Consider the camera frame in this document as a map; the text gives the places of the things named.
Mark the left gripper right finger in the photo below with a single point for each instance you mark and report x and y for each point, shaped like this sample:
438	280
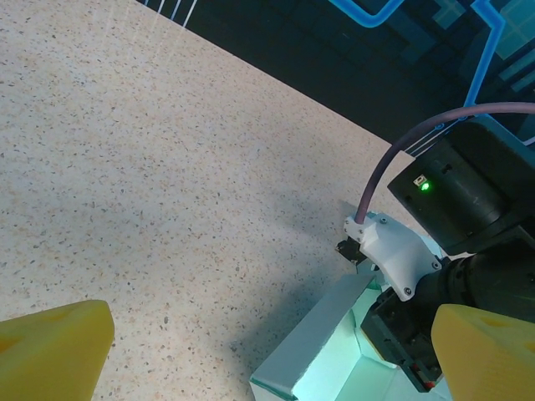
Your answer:
489	363

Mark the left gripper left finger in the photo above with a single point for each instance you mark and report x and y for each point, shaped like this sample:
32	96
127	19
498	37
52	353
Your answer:
50	355

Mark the light blue paper box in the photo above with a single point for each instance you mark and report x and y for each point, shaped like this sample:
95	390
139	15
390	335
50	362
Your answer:
317	334

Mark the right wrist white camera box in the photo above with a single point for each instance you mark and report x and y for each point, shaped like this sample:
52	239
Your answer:
388	250

